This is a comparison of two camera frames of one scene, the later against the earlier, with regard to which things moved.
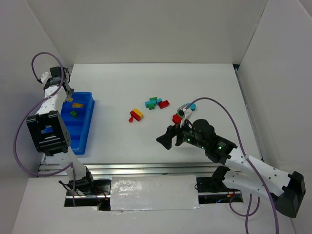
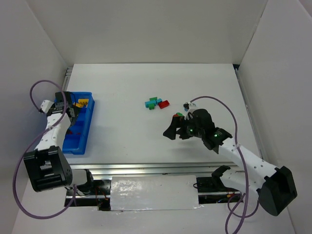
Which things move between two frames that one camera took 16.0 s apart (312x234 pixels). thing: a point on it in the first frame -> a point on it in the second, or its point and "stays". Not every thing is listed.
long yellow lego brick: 139,112 -> 83,101
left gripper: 69,90 -> 73,111
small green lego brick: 151,106 stays
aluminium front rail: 173,170 stays
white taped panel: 154,192 stays
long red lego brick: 135,115 -> 71,132
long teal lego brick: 153,102 stays
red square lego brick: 163,104 stays
